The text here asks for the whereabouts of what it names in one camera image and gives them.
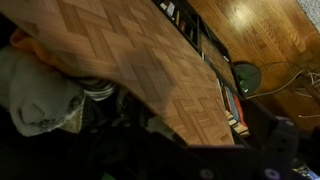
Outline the white terry sock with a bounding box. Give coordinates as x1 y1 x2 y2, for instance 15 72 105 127
0 44 87 138

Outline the blue book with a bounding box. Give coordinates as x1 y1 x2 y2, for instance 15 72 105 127
223 85 242 123

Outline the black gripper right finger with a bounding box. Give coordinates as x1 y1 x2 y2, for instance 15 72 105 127
109 114 151 180

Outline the round green grey floor device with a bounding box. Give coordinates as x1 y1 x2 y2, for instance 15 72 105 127
232 60 263 98

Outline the small white cloth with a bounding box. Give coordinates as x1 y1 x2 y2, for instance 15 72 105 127
146 114 174 138

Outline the row of books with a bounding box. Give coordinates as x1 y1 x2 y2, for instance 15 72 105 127
151 0 254 148

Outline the white cable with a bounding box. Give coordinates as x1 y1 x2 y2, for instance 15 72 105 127
245 68 320 100

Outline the orange red book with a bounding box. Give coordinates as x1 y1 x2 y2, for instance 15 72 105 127
232 94 251 138

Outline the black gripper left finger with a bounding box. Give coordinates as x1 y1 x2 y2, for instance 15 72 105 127
76 133 114 180

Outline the grey rug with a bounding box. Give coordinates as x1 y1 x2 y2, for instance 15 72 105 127
296 0 320 33

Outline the grey striped sock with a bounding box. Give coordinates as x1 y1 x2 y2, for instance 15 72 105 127
77 78 118 102

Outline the wooden parquet table top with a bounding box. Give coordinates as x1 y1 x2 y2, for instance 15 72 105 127
0 0 236 147

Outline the dark grey sock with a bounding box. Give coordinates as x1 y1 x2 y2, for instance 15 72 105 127
83 96 114 128

